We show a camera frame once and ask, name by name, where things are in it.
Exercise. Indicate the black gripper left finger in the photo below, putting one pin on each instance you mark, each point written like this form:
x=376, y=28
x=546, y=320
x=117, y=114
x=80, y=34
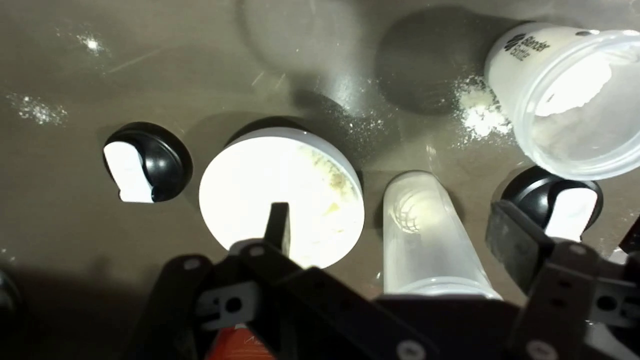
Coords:
x=201, y=301

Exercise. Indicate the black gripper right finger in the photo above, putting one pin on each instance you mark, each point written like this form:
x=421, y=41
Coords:
x=553, y=293

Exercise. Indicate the white bowl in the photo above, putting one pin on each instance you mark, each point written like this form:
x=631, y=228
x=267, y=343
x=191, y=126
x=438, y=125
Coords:
x=247, y=193

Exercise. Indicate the tall clear shaker bottle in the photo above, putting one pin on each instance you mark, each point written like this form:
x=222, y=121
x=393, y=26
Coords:
x=427, y=252

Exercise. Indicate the short clear shaker bottle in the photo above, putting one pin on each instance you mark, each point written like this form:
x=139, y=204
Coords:
x=533, y=87

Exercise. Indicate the black lid with white cap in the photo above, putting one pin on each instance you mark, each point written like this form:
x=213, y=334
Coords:
x=533, y=193
x=166, y=160

